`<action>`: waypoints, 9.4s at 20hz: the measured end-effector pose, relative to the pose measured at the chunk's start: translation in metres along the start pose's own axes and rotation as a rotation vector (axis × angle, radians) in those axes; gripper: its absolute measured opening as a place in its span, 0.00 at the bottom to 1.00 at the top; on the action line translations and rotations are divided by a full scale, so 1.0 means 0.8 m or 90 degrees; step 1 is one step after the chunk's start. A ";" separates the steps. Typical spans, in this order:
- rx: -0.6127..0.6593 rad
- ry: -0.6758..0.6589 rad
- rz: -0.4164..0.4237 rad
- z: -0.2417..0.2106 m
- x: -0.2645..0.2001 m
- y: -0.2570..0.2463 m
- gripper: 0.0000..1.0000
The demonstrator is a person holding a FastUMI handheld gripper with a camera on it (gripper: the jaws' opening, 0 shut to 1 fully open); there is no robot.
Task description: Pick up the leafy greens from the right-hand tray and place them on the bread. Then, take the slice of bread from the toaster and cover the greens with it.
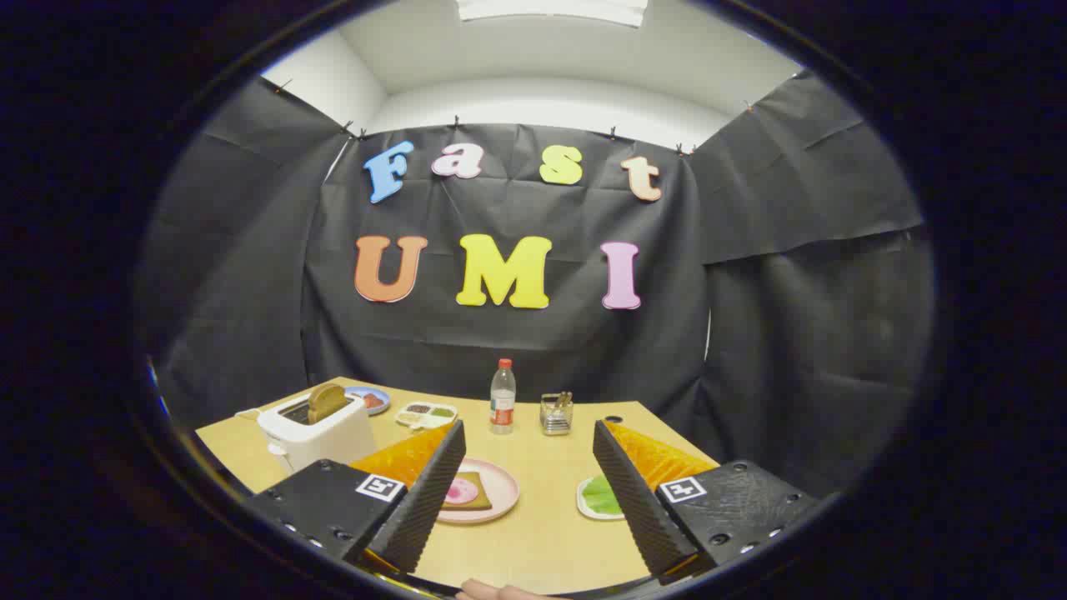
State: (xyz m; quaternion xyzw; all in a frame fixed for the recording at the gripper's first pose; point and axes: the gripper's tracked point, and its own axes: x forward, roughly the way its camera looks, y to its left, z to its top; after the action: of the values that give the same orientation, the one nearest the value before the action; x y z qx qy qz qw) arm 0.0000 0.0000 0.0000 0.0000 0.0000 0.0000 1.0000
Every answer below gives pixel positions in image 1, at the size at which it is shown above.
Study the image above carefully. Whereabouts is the ceiling light panel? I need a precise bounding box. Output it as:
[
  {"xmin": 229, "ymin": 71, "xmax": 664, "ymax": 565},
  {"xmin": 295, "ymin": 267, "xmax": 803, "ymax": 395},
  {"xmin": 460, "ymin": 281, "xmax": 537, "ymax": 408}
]
[{"xmin": 454, "ymin": 0, "xmax": 649, "ymax": 28}]

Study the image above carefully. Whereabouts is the green lettuce leaf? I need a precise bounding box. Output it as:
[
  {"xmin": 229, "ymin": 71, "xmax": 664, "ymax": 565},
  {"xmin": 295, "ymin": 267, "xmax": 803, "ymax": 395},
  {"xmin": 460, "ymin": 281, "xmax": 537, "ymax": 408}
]
[{"xmin": 581, "ymin": 475, "xmax": 624, "ymax": 516}]

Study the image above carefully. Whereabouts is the pink round plate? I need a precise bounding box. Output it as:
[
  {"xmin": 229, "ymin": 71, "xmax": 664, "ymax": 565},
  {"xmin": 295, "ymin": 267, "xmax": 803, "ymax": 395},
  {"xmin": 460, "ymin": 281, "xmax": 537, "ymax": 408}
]
[{"xmin": 435, "ymin": 457, "xmax": 520, "ymax": 525}]

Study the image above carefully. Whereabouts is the metal mesh holder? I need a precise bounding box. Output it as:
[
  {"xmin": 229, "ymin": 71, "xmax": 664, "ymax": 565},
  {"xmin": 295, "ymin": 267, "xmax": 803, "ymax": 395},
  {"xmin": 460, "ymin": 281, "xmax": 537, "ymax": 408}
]
[{"xmin": 539, "ymin": 392, "xmax": 574, "ymax": 436}]

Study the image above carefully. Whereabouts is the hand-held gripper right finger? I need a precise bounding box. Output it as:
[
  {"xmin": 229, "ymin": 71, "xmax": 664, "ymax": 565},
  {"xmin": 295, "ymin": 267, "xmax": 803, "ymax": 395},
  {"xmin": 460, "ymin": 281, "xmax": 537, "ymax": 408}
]
[{"xmin": 593, "ymin": 419, "xmax": 822, "ymax": 584}]

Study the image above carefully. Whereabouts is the blue round plate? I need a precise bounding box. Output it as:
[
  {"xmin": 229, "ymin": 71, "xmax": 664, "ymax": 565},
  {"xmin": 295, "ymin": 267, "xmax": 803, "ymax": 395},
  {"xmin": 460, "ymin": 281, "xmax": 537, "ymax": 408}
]
[{"xmin": 344, "ymin": 386, "xmax": 391, "ymax": 416}]

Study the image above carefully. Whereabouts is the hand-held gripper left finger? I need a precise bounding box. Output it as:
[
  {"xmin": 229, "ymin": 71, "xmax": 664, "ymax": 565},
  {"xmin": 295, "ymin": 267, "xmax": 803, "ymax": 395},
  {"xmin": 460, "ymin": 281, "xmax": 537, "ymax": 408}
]
[{"xmin": 246, "ymin": 419, "xmax": 468, "ymax": 584}]

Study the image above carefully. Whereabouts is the clear bottle with red cap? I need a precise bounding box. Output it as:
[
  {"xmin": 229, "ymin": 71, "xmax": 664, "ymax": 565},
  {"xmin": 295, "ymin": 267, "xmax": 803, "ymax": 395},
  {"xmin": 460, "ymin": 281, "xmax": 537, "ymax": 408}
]
[{"xmin": 489, "ymin": 358, "xmax": 517, "ymax": 435}]

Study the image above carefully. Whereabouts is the white toaster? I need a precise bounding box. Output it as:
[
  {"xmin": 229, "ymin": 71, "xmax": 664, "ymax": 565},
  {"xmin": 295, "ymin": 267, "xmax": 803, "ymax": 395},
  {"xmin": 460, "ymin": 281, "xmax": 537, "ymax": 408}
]
[{"xmin": 236, "ymin": 392, "xmax": 378, "ymax": 476}]

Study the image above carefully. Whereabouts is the white divided condiment tray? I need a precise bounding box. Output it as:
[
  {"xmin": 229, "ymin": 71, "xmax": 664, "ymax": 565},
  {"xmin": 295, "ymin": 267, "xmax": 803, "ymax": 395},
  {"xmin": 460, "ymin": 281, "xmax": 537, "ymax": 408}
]
[{"xmin": 394, "ymin": 402, "xmax": 458, "ymax": 431}]

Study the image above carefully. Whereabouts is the black backdrop cloth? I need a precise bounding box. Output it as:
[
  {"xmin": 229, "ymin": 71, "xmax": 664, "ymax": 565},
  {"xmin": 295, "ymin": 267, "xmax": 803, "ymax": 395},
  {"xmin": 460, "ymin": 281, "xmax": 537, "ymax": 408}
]
[{"xmin": 138, "ymin": 71, "xmax": 934, "ymax": 501}]

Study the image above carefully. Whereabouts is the brown toast slice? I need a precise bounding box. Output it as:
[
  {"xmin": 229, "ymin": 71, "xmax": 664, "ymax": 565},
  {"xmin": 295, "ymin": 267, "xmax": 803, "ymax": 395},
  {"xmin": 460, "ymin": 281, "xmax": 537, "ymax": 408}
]
[{"xmin": 307, "ymin": 382, "xmax": 349, "ymax": 424}]

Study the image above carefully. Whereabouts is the white square plate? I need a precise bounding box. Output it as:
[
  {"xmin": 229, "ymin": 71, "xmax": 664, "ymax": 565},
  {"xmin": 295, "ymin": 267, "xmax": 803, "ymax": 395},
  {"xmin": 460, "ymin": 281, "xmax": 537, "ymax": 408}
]
[{"xmin": 577, "ymin": 475, "xmax": 626, "ymax": 522}]

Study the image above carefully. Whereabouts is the square bread slice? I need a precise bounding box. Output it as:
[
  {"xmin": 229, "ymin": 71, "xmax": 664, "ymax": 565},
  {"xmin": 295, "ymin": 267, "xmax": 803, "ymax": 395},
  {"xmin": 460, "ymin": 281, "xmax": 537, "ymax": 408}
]
[{"xmin": 442, "ymin": 472, "xmax": 493, "ymax": 511}]

